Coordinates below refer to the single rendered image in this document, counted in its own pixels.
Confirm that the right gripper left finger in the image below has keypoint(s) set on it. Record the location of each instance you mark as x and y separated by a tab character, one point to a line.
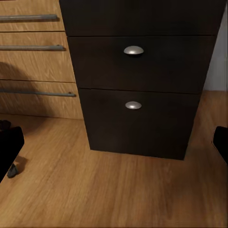
11	142

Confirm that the swivel chair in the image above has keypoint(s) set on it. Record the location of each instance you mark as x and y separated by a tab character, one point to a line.
4	125

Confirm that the cabinet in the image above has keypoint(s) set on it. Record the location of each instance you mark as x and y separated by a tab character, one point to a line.
36	71
140	67

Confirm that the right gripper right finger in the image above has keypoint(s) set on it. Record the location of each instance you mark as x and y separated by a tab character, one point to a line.
220	141

